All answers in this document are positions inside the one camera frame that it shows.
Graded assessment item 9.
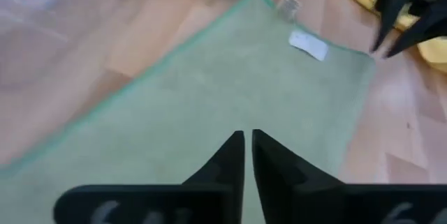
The yellow microfiber towel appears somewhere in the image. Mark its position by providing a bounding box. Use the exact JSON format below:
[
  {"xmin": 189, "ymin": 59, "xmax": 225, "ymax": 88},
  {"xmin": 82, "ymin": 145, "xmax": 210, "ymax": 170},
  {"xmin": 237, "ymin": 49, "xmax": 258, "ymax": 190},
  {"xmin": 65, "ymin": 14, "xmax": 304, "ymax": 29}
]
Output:
[{"xmin": 324, "ymin": 0, "xmax": 447, "ymax": 73}]

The clear plastic bin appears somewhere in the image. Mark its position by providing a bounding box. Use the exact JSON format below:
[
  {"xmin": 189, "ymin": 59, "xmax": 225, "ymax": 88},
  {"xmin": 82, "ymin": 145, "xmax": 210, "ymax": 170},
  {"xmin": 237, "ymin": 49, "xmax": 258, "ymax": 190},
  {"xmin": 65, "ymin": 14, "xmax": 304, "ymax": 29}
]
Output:
[{"xmin": 0, "ymin": 0, "xmax": 105, "ymax": 85}]

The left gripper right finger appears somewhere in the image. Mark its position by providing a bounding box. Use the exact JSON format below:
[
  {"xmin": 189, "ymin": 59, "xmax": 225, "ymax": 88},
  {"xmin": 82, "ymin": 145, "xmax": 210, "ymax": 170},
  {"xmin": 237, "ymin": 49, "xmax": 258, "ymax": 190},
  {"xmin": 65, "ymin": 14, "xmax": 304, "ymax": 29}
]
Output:
[{"xmin": 251, "ymin": 128, "xmax": 447, "ymax": 224}]

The mint microfiber towel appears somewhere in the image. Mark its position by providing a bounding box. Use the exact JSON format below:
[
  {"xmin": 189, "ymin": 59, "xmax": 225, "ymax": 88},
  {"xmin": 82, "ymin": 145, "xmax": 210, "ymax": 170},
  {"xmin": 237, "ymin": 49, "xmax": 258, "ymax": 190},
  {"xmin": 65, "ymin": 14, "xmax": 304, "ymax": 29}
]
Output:
[{"xmin": 0, "ymin": 0, "xmax": 376, "ymax": 224}]

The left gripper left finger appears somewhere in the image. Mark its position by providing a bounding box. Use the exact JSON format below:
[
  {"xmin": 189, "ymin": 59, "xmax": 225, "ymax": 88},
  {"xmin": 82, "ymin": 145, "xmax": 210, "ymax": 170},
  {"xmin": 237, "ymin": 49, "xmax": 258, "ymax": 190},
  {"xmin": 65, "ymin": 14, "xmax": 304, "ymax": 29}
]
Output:
[{"xmin": 52, "ymin": 129, "xmax": 245, "ymax": 224}]

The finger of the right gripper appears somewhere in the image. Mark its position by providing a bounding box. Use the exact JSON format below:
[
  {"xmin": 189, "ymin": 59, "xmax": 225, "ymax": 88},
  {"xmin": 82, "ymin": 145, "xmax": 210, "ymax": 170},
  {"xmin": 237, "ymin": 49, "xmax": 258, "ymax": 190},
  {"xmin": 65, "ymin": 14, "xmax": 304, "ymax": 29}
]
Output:
[
  {"xmin": 370, "ymin": 0, "xmax": 420, "ymax": 53},
  {"xmin": 383, "ymin": 0, "xmax": 447, "ymax": 59}
]

